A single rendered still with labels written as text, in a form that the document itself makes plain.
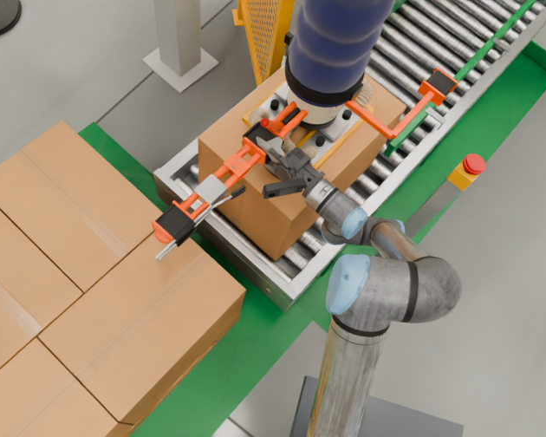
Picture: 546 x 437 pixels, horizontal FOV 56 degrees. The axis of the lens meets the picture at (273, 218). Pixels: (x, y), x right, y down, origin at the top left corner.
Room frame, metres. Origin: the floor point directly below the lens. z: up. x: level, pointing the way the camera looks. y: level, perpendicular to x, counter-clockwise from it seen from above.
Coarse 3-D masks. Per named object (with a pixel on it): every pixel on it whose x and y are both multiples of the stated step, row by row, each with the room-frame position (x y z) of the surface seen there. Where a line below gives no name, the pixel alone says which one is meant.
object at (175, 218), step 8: (168, 208) 0.49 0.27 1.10; (176, 208) 0.50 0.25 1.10; (160, 216) 0.46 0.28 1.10; (168, 216) 0.47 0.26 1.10; (176, 216) 0.48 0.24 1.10; (184, 216) 0.48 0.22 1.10; (152, 224) 0.44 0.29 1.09; (160, 224) 0.44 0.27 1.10; (168, 224) 0.45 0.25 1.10; (176, 224) 0.45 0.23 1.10; (184, 224) 0.46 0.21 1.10; (168, 232) 0.43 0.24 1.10; (176, 232) 0.43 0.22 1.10
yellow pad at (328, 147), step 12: (348, 108) 1.06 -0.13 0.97; (372, 108) 1.10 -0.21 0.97; (348, 120) 1.02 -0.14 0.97; (360, 120) 1.04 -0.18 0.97; (312, 132) 0.94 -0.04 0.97; (348, 132) 0.98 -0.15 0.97; (300, 144) 0.88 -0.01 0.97; (312, 144) 0.89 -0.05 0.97; (324, 144) 0.91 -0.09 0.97; (336, 144) 0.92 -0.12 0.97; (324, 156) 0.87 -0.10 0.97
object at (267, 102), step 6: (282, 84) 1.08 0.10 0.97; (270, 96) 1.02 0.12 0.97; (276, 96) 1.02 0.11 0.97; (264, 102) 0.99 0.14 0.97; (270, 102) 0.98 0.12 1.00; (276, 102) 0.98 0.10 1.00; (282, 102) 1.01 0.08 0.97; (252, 108) 0.96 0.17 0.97; (270, 108) 0.97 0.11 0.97; (276, 108) 0.97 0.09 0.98; (282, 108) 0.99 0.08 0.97; (246, 114) 0.93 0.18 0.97; (270, 114) 0.95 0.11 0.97; (276, 114) 0.96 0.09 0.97; (246, 120) 0.91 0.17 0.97
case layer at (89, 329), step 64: (64, 128) 0.90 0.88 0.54; (0, 192) 0.57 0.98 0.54; (64, 192) 0.64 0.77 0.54; (128, 192) 0.72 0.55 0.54; (0, 256) 0.35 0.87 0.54; (64, 256) 0.42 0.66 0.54; (128, 256) 0.49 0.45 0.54; (192, 256) 0.56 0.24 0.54; (0, 320) 0.15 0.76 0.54; (64, 320) 0.21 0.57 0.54; (128, 320) 0.27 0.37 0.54; (192, 320) 0.34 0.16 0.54; (0, 384) -0.04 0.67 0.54; (64, 384) 0.02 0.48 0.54; (128, 384) 0.08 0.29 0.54
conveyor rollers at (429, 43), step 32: (416, 0) 2.14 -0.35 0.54; (448, 0) 2.20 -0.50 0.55; (480, 0) 2.29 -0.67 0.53; (512, 0) 2.33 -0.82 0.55; (544, 0) 2.43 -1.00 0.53; (384, 32) 1.89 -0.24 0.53; (416, 32) 1.94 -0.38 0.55; (480, 32) 2.08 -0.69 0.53; (512, 32) 2.12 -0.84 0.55; (384, 64) 1.69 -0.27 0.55; (416, 64) 1.74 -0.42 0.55; (448, 64) 1.83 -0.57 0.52; (480, 64) 1.87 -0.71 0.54; (416, 96) 1.59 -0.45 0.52; (448, 96) 1.63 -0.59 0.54; (416, 128) 1.40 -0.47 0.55; (352, 192) 1.00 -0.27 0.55; (224, 224) 0.71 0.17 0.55; (320, 224) 0.83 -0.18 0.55; (288, 256) 0.67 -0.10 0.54
